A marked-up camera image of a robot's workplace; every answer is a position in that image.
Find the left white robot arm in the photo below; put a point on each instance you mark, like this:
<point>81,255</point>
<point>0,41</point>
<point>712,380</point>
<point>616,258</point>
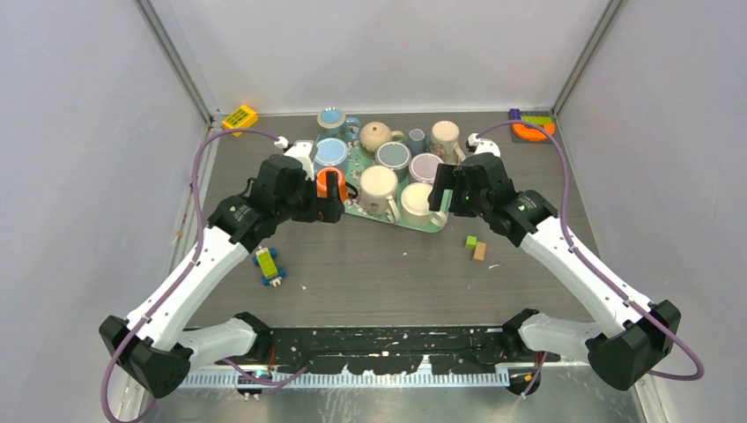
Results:
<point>152,344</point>

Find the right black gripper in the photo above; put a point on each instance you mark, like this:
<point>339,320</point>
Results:
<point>450,178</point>

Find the green floral tray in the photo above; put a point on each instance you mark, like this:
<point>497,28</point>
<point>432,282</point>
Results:
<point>358,163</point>

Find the yellow toy block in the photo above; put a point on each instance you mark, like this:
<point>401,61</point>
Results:
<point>241,118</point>

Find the grey mug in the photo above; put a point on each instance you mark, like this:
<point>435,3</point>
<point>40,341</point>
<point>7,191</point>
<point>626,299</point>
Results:
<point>396,156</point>

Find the orange mug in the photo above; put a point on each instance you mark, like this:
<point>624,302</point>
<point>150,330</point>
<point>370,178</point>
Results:
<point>321,187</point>

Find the beige teapot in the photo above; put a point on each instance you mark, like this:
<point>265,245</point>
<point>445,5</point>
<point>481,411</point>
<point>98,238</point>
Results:
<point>375,134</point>

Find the cream plain mug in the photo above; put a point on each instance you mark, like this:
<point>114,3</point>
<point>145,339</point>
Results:
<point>416,207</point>

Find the green cube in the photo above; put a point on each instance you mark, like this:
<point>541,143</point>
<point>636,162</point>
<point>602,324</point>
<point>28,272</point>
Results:
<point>471,242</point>

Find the cream floral mug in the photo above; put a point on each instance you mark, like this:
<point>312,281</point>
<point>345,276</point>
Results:
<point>378,187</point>

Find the small blue-grey cup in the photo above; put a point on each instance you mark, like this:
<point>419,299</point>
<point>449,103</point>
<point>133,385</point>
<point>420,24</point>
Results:
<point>415,141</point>

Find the lilac mug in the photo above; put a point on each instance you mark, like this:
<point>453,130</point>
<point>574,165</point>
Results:
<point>423,167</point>

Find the wooden block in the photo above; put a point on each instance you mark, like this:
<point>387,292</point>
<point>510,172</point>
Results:
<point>479,251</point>

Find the toy brick car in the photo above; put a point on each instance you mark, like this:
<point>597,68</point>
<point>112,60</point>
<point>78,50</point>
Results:
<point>265,260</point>

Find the tall floral mug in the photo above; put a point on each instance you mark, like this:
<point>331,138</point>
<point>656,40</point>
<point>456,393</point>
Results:
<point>445,142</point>

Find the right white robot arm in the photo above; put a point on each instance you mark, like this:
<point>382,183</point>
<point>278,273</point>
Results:
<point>626,338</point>

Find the orange and green toy stack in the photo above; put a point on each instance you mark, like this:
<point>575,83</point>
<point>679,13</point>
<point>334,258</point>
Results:
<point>531,121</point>

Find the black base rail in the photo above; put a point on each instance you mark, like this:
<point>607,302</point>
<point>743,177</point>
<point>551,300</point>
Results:
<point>458,350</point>

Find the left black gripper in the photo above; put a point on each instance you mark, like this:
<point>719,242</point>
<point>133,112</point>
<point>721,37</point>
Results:
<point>329,209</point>

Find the blue mug behind tray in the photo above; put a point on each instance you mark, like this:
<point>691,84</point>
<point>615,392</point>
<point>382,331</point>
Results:
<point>334,122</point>

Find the light blue mug on tray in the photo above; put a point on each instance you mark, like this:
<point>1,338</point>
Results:
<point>331,152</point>

